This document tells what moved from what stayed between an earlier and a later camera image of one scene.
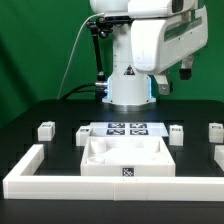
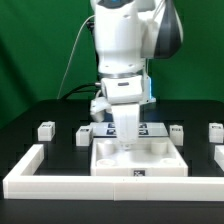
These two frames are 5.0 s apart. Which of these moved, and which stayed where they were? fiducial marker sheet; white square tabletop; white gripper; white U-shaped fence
Moved: white gripper; white square tabletop
Stayed: white U-shaped fence; fiducial marker sheet
